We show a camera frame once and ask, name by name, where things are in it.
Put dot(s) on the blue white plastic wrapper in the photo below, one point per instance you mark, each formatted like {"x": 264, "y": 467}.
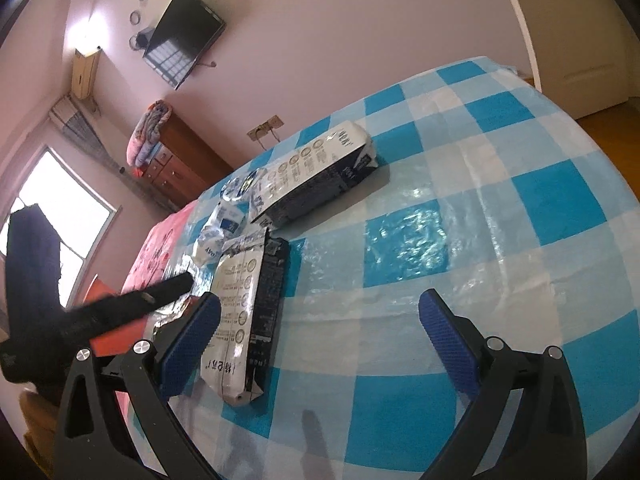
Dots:
{"x": 240, "y": 187}
{"x": 220, "y": 230}

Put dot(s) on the brown wooden cabinet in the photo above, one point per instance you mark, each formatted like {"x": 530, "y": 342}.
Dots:
{"x": 185, "y": 155}

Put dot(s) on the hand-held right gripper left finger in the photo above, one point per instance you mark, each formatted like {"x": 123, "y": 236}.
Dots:
{"x": 192, "y": 340}

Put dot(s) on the wall power outlet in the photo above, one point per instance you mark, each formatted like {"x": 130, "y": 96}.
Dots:
{"x": 265, "y": 127}

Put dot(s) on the window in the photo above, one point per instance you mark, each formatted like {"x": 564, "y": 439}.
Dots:
{"x": 65, "y": 195}

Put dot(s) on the wall television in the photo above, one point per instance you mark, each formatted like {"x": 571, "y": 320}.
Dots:
{"x": 185, "y": 35}

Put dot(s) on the stack of folded blankets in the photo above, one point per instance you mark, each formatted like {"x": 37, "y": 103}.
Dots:
{"x": 147, "y": 130}

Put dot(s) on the pink printed bedsheet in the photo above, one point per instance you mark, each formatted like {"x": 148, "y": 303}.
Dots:
{"x": 160, "y": 245}

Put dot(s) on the white door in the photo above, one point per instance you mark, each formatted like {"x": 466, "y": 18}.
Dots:
{"x": 575, "y": 35}

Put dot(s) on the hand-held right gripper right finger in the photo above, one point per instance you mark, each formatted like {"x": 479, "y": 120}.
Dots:
{"x": 447, "y": 345}

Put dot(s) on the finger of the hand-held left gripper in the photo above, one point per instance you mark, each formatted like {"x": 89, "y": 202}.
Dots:
{"x": 125, "y": 307}

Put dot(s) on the white and black packet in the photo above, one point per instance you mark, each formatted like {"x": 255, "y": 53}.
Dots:
{"x": 235, "y": 310}
{"x": 310, "y": 170}

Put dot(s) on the grey curtain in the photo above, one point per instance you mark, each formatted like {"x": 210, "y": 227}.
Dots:
{"x": 85, "y": 130}

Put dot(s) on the blue white checkered tablecloth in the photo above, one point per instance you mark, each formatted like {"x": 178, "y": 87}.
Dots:
{"x": 450, "y": 210}

